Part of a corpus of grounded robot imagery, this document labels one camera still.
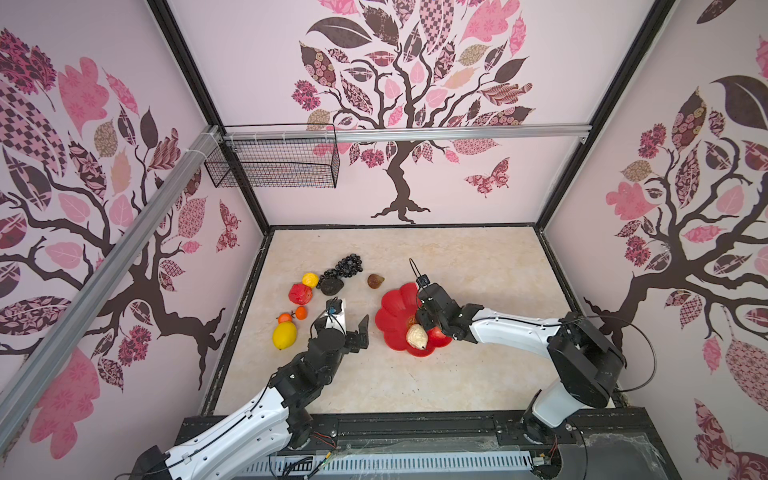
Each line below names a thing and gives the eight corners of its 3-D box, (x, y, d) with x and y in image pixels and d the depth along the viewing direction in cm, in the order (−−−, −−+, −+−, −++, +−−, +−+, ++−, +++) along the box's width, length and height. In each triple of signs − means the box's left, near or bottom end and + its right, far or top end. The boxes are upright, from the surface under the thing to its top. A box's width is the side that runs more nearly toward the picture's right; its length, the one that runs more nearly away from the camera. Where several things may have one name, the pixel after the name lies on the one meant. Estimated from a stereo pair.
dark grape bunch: (333, 288, 103) (331, 280, 100) (325, 277, 106) (322, 270, 103) (364, 269, 109) (363, 261, 105) (355, 259, 112) (354, 252, 108)
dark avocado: (318, 296, 101) (316, 290, 98) (321, 281, 105) (319, 275, 102) (342, 296, 101) (340, 290, 98) (343, 281, 105) (342, 275, 102)
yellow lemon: (272, 351, 89) (268, 345, 85) (279, 326, 94) (275, 320, 91) (293, 351, 89) (289, 345, 85) (299, 326, 94) (295, 320, 91)
